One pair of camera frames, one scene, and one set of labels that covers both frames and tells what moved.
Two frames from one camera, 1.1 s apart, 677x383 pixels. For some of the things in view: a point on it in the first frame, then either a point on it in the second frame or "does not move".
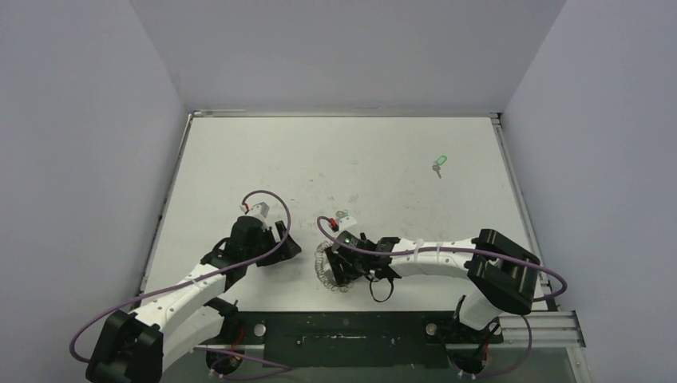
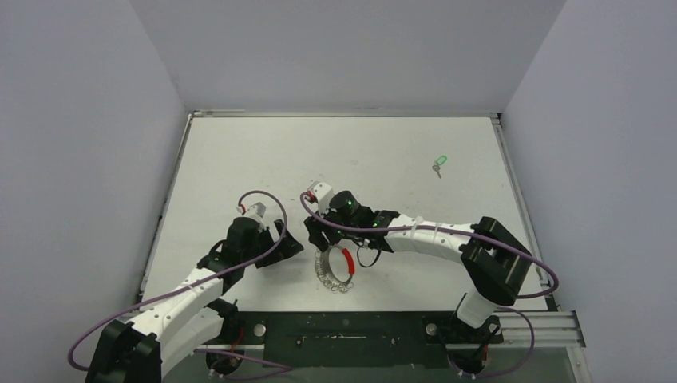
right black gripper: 341,262 → 322,229
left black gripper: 287,250 does not move
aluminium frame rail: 548,329 does not move
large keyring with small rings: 318,272 does not move
